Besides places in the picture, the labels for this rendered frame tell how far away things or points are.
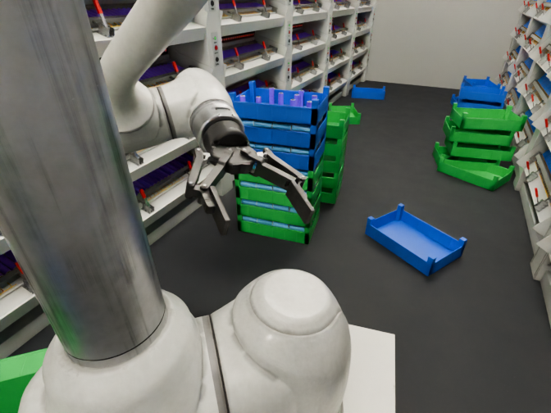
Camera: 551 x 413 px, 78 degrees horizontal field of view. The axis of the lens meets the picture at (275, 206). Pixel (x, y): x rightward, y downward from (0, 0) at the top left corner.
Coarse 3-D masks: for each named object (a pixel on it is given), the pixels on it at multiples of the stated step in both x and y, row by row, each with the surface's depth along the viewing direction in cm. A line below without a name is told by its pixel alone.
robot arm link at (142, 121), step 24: (144, 0) 39; (168, 0) 38; (192, 0) 38; (144, 24) 41; (168, 24) 41; (120, 48) 44; (144, 48) 43; (120, 72) 47; (120, 96) 51; (144, 96) 58; (120, 120) 56; (144, 120) 58; (144, 144) 63
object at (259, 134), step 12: (324, 120) 120; (252, 132) 116; (264, 132) 114; (276, 132) 113; (288, 132) 112; (300, 132) 110; (312, 132) 109; (324, 132) 125; (276, 144) 115; (288, 144) 114; (300, 144) 113; (312, 144) 111
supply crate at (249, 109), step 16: (256, 96) 129; (288, 96) 126; (304, 96) 124; (320, 96) 122; (240, 112) 114; (256, 112) 112; (272, 112) 110; (288, 112) 108; (304, 112) 107; (320, 112) 110
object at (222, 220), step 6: (210, 186) 48; (210, 192) 48; (216, 192) 48; (216, 198) 46; (216, 204) 46; (222, 204) 46; (216, 210) 46; (222, 210) 45; (216, 216) 46; (222, 216) 44; (228, 216) 45; (216, 222) 47; (222, 222) 45; (228, 222) 44; (222, 228) 45; (228, 228) 45; (222, 234) 46
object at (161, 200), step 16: (176, 160) 151; (192, 160) 153; (144, 176) 137; (160, 176) 139; (176, 176) 142; (144, 192) 129; (160, 192) 134; (176, 192) 137; (144, 208) 124; (160, 208) 128; (144, 224) 123
